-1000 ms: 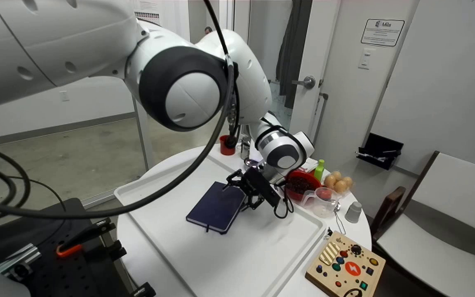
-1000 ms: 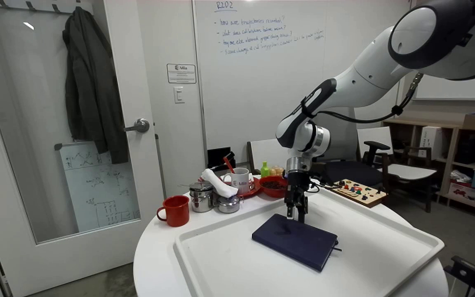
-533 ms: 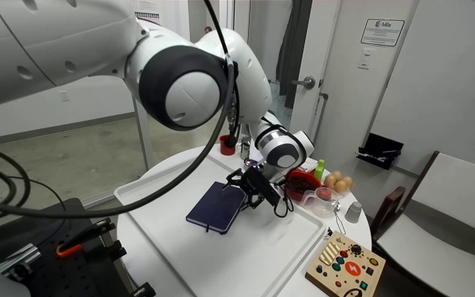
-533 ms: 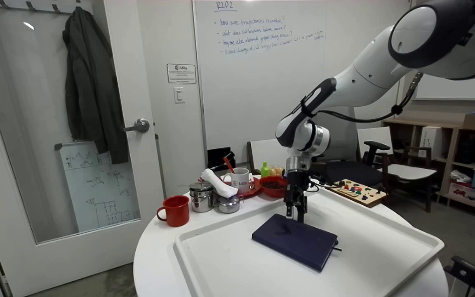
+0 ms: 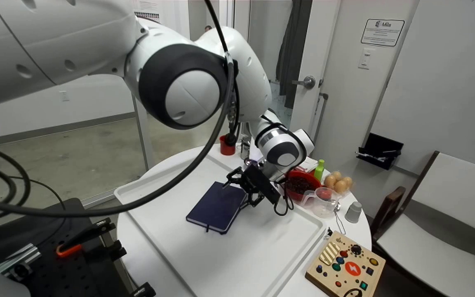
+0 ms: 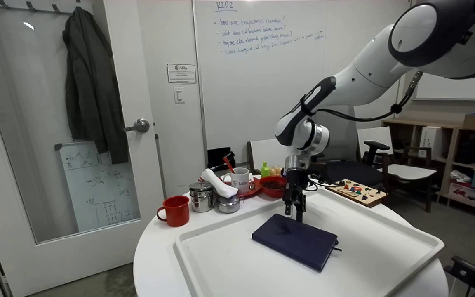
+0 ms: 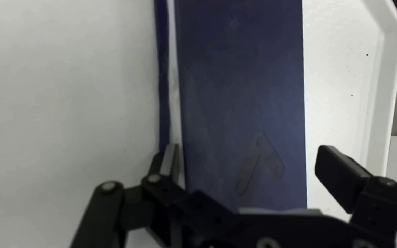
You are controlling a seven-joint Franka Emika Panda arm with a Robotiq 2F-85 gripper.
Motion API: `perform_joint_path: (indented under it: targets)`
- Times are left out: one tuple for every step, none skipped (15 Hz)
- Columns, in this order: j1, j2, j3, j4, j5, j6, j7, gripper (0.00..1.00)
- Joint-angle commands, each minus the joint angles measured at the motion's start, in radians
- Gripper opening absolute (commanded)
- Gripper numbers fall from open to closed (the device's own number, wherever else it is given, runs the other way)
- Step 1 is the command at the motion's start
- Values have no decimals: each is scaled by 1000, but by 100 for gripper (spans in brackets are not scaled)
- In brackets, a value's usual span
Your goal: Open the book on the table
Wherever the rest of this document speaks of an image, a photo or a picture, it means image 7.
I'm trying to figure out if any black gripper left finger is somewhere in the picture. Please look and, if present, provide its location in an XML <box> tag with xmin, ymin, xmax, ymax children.
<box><xmin>68</xmin><ymin>144</ymin><xmax>195</xmax><ymax>248</ymax></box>

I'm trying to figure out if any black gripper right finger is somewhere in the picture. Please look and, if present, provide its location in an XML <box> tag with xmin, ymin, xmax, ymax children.
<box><xmin>314</xmin><ymin>144</ymin><xmax>397</xmax><ymax>248</ymax></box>

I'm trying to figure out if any navy blue notebook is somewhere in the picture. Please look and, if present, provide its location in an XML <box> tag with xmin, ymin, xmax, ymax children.
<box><xmin>152</xmin><ymin>0</ymin><xmax>308</xmax><ymax>213</ymax></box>

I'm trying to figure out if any large white tray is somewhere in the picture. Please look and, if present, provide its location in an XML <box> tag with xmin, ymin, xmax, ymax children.
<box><xmin>0</xmin><ymin>0</ymin><xmax>397</xmax><ymax>248</ymax></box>

